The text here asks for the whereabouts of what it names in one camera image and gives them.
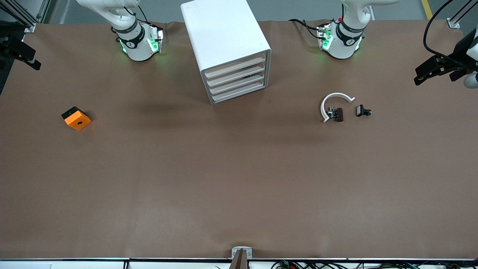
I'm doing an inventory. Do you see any cream plastic drawer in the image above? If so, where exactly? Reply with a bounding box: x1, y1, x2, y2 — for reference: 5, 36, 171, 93
204, 52, 267, 79
211, 80, 269, 103
206, 63, 267, 87
208, 72, 268, 95

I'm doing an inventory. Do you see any orange button enclosure box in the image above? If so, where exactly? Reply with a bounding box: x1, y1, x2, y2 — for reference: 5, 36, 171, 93
61, 106, 92, 131

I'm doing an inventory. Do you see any black left base cable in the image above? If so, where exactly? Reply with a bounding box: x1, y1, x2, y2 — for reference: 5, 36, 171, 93
289, 18, 322, 41

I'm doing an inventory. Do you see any black cable tangle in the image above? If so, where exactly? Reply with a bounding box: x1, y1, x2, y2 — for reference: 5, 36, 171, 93
271, 260, 478, 269

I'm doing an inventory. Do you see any grey metal bracket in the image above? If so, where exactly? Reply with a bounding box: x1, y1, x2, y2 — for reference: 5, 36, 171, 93
231, 246, 253, 260

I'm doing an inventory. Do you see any white curved plastic bracket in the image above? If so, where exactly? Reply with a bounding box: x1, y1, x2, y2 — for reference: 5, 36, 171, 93
321, 92, 356, 124

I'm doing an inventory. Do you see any yellow floor tape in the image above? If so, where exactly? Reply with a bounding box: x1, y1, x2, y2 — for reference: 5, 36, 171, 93
421, 0, 434, 20

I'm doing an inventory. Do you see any brown tapered bar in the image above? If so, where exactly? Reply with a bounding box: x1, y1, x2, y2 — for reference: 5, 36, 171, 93
229, 249, 249, 269

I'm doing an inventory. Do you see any black right base cable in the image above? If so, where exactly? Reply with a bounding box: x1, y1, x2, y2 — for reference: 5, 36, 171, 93
137, 4, 150, 24

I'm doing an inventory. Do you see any brown table cover sheet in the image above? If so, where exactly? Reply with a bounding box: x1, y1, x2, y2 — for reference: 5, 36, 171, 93
0, 19, 478, 259

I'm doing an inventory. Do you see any black base cable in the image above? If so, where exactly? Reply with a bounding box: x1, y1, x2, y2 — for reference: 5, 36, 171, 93
289, 18, 322, 41
137, 4, 150, 24

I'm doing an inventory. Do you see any white drawer cabinet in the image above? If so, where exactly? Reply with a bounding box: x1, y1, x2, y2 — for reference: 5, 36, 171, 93
181, 0, 272, 105

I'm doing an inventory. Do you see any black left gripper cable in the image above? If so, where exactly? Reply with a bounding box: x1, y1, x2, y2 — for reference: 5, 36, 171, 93
423, 0, 465, 60

